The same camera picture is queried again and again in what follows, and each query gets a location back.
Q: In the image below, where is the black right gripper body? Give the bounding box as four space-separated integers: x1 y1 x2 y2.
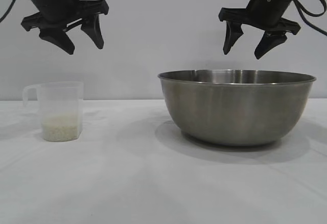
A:
219 0 306 36

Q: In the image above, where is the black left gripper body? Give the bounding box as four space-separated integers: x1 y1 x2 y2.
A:
20 0 110 33

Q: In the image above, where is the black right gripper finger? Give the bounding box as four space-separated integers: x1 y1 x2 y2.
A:
222 20 244 55
254 31 287 60

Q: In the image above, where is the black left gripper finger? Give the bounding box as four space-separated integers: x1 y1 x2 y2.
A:
38 28 76 55
80 14 105 50

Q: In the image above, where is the clear plastic measuring cup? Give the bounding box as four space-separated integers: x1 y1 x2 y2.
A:
22 81 85 142

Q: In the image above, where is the stainless steel mixing bowl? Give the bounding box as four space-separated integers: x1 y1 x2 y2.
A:
157 69 317 147

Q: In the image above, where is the white uncooked rice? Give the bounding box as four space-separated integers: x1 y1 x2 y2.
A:
42 114 82 141

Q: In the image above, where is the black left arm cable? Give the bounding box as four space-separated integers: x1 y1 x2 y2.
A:
0 0 21 23

